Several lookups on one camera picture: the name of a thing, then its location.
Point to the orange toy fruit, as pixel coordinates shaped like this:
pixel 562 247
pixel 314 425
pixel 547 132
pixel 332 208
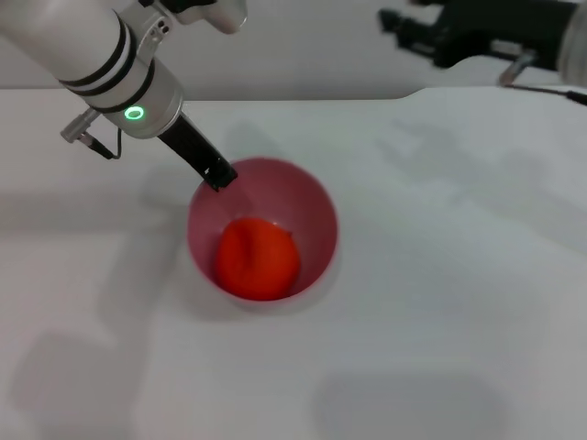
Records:
pixel 257 261

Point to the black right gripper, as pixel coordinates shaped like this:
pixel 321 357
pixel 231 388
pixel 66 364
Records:
pixel 486 27

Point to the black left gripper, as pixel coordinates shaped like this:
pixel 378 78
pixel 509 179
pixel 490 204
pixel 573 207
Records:
pixel 197 153

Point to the pink plastic bowl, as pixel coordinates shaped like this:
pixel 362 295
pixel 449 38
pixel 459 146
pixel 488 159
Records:
pixel 316 215

